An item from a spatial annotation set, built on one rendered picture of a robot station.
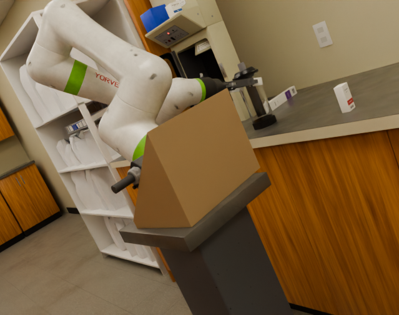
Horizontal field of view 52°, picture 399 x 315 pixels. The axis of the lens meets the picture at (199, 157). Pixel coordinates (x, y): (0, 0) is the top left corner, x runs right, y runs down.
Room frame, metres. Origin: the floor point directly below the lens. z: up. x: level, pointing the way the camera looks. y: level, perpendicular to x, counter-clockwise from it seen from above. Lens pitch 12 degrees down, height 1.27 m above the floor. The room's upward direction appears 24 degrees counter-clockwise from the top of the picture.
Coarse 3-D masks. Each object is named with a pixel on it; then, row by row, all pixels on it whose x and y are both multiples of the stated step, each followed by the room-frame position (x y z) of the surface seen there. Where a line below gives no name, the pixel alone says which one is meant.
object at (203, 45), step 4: (204, 40) 2.03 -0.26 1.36; (196, 44) 2.07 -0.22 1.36; (200, 44) 2.04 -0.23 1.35; (204, 44) 2.03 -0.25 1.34; (208, 44) 2.02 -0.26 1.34; (196, 48) 2.07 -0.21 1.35; (200, 48) 2.04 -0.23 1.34; (204, 48) 2.02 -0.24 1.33; (208, 48) 2.01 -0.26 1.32; (196, 52) 2.07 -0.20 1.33; (200, 52) 2.03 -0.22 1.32
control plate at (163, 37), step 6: (168, 30) 2.00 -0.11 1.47; (174, 30) 1.99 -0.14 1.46; (180, 30) 1.97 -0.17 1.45; (156, 36) 2.09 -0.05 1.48; (162, 36) 2.07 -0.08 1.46; (168, 36) 2.05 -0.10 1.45; (174, 36) 2.04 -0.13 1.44; (180, 36) 2.02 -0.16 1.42; (162, 42) 2.12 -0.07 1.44; (168, 42) 2.11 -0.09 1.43
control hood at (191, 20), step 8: (192, 8) 1.90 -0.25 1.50; (176, 16) 1.89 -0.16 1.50; (184, 16) 1.87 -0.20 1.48; (192, 16) 1.89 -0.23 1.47; (200, 16) 1.92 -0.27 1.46; (160, 24) 2.00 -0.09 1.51; (168, 24) 1.96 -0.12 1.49; (176, 24) 1.94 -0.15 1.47; (184, 24) 1.93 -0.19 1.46; (192, 24) 1.91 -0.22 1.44; (200, 24) 1.90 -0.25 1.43; (152, 32) 2.06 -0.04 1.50; (160, 32) 2.04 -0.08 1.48; (192, 32) 1.97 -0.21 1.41; (152, 40) 2.13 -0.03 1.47
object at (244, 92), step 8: (248, 72) 1.57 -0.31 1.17; (256, 72) 1.59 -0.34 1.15; (240, 88) 1.60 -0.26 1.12; (248, 88) 1.58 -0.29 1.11; (256, 88) 1.58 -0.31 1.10; (248, 96) 1.59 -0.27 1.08; (256, 96) 1.58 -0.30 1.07; (264, 96) 1.59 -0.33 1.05; (248, 104) 1.60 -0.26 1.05; (256, 104) 1.58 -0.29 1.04; (264, 104) 1.58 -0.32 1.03; (256, 112) 1.59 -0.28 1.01; (264, 112) 1.58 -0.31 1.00; (272, 112) 1.60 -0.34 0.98; (256, 120) 1.59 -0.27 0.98
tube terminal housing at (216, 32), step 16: (160, 0) 2.11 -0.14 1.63; (192, 0) 1.94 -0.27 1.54; (208, 0) 1.96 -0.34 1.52; (208, 16) 1.94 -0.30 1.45; (208, 32) 1.93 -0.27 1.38; (224, 32) 1.97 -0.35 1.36; (176, 48) 2.15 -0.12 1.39; (224, 48) 1.95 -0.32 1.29; (224, 64) 1.93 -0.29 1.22; (240, 96) 1.94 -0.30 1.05; (240, 112) 1.93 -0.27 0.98
